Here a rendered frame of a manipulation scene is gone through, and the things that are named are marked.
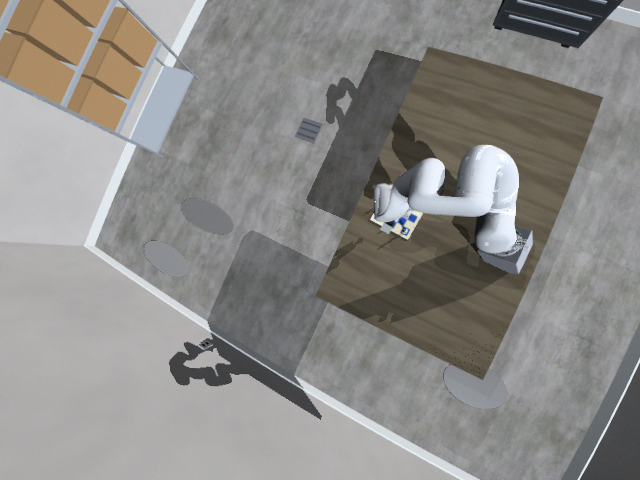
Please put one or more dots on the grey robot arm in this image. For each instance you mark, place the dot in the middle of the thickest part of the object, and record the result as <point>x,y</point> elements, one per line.
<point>473,197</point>

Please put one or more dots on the blue and cream chessboard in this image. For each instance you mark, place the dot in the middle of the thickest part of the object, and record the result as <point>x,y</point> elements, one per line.
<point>403,223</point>

